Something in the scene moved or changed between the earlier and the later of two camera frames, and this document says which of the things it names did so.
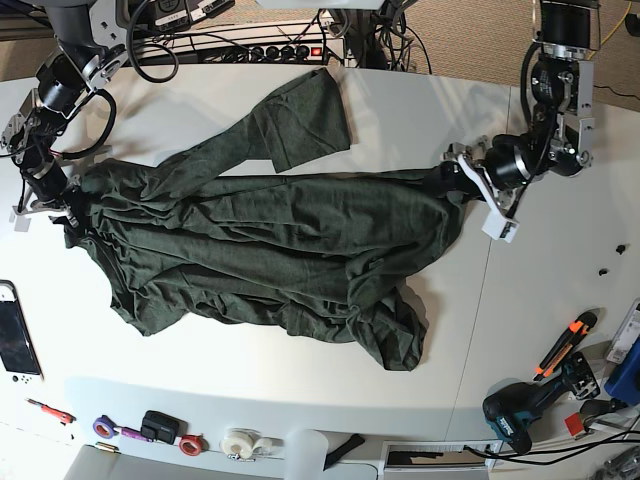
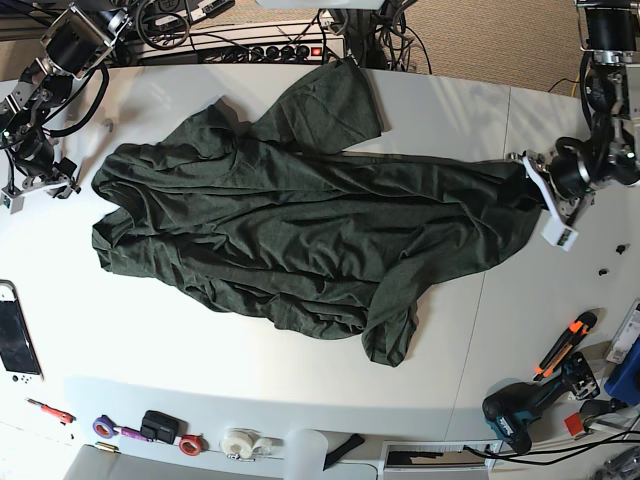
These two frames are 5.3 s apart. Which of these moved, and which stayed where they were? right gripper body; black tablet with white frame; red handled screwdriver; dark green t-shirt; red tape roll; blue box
Moved: right gripper body; dark green t-shirt
Stayed: red handled screwdriver; blue box; black tablet with white frame; red tape roll
